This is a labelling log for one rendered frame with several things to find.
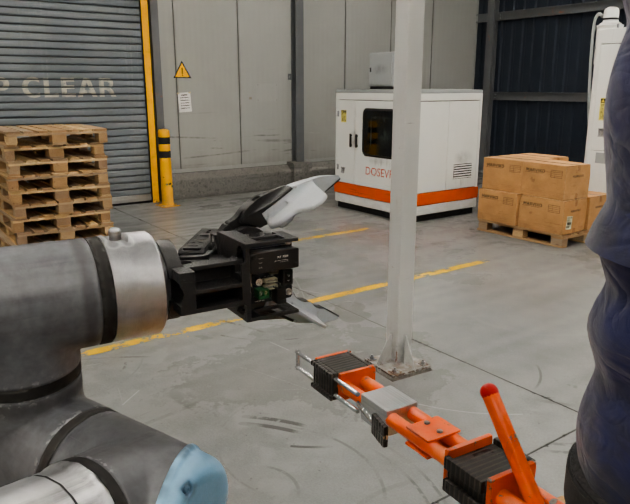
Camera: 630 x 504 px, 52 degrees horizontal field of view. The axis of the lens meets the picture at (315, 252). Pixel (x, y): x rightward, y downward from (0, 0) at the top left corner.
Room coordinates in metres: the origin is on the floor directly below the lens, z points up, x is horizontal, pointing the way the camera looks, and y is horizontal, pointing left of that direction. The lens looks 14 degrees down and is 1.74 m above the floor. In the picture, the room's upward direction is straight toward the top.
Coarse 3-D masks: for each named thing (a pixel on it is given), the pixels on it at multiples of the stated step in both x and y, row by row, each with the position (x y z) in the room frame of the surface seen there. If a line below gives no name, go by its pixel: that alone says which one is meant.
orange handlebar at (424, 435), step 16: (352, 384) 0.99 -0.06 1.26; (368, 384) 1.00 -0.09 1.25; (416, 416) 0.89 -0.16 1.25; (400, 432) 0.86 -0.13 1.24; (416, 432) 0.83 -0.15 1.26; (432, 432) 0.83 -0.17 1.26; (448, 432) 0.83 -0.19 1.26; (416, 448) 0.83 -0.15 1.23; (432, 448) 0.80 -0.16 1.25; (496, 496) 0.69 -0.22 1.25; (512, 496) 0.69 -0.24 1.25; (544, 496) 0.69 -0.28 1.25
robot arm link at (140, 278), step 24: (120, 240) 0.52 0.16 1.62; (144, 240) 0.52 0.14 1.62; (120, 264) 0.49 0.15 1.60; (144, 264) 0.50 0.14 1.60; (120, 288) 0.48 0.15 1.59; (144, 288) 0.49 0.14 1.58; (168, 288) 0.51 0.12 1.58; (120, 312) 0.48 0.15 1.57; (144, 312) 0.49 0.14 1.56; (120, 336) 0.49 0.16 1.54
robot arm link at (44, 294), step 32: (0, 256) 0.46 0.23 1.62; (32, 256) 0.47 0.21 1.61; (64, 256) 0.48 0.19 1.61; (96, 256) 0.49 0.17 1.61; (0, 288) 0.44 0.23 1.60; (32, 288) 0.45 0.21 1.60; (64, 288) 0.46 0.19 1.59; (96, 288) 0.47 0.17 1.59; (0, 320) 0.43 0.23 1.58; (32, 320) 0.44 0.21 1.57; (64, 320) 0.46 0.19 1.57; (96, 320) 0.47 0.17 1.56; (0, 352) 0.44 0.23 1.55; (32, 352) 0.44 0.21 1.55; (64, 352) 0.47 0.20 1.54; (0, 384) 0.44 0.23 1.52; (32, 384) 0.45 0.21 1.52
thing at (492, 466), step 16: (448, 448) 0.76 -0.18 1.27; (464, 448) 0.77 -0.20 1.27; (480, 448) 0.78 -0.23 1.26; (496, 448) 0.78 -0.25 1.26; (448, 464) 0.74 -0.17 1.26; (464, 464) 0.74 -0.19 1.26; (480, 464) 0.74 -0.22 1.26; (496, 464) 0.74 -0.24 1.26; (448, 480) 0.75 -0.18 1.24; (464, 480) 0.72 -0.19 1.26; (480, 480) 0.70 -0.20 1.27; (496, 480) 0.69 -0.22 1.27; (512, 480) 0.71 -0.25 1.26; (464, 496) 0.71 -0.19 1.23; (480, 496) 0.70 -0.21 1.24
